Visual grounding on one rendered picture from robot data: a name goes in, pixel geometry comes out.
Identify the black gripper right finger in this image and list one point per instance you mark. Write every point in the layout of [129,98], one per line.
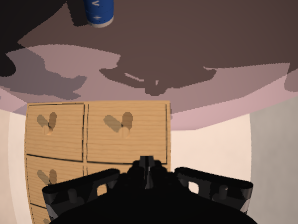
[225,190]

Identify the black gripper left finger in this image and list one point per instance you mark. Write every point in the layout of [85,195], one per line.
[63,196]

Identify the blue aa battery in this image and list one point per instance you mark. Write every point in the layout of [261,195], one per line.
[100,13]

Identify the small brown chest of drawers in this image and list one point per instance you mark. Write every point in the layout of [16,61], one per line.
[84,162]

